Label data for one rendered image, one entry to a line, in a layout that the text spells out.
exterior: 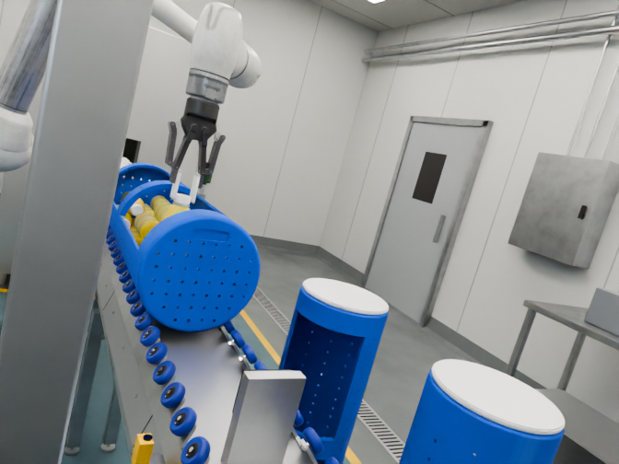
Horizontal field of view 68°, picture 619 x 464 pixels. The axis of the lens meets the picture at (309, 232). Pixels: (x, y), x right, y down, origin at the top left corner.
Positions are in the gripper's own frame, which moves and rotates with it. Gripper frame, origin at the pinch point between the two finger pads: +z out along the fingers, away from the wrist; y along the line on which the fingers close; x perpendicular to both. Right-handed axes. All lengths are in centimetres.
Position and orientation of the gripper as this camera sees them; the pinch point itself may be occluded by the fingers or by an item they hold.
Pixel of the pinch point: (184, 186)
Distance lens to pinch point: 113.6
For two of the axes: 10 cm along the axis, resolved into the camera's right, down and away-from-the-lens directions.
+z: -2.5, 9.6, 1.4
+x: -4.7, -2.5, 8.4
